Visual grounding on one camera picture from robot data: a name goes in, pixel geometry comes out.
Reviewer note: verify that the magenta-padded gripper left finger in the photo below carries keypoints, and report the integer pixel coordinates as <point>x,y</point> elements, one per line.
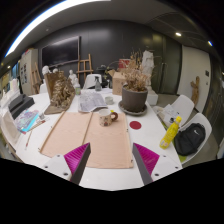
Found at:
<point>75,159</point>

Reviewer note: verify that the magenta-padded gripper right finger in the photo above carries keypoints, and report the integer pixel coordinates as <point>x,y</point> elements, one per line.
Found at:
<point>148,160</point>

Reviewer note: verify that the yellow drink bottle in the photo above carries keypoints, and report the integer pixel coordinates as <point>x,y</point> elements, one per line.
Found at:
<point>169,135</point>

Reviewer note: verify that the flat round red coaster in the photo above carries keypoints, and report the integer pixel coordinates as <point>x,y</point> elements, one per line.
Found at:
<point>135,125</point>

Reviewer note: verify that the black backpack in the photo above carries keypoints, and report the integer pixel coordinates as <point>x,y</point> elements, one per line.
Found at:
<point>189,138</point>

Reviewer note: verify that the red pencil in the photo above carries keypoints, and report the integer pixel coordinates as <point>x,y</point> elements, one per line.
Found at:
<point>28,139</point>

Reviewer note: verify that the open newspaper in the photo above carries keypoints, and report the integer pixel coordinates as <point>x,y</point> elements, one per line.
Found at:
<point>90,101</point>

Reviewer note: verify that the colourful book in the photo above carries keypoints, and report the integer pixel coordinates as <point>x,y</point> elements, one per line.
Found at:
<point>26,120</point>

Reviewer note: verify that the dry plant in grey pot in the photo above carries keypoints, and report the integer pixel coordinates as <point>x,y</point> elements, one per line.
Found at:
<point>134,98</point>

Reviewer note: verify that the white chair with backpack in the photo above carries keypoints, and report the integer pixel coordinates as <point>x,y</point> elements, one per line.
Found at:
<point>201,120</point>

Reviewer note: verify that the small white tape roll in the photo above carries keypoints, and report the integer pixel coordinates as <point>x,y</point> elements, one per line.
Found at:
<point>109,100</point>

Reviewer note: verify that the green cup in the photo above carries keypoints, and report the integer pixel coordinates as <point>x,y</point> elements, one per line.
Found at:
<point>77,91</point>

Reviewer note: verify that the grey spray bottle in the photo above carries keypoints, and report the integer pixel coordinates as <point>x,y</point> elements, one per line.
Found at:
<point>97,85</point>

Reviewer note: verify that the black boxes stack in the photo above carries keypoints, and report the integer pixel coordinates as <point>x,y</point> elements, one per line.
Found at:
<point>20,105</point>

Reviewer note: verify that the white plaster bust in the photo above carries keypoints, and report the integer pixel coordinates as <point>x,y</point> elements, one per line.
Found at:
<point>72,79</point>
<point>45,70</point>

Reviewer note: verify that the wooden mannequin figure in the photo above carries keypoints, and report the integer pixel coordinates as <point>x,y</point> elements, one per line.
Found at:
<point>195,90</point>

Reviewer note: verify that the wooden easel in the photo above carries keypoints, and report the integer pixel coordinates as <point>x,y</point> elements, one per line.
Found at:
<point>35,78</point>
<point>85,70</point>

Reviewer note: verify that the tall white plaster statue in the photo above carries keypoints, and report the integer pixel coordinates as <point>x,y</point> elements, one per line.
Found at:
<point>147,65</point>

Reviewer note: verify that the dark double door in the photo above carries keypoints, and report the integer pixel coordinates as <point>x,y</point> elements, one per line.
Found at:
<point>171,66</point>

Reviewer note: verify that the red box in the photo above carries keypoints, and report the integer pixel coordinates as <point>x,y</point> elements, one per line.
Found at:
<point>123,63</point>

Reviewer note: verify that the white cabinet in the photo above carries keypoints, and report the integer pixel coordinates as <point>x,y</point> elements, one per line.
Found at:
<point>28,70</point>

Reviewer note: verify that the white ceiling light strip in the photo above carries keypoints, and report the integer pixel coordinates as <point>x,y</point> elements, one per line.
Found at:
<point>36,23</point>

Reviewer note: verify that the white pedestal block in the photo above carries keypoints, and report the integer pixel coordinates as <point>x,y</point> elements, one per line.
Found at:
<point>152,98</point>

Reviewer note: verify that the dark wall screen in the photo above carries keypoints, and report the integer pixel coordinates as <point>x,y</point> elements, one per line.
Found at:
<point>60,51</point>

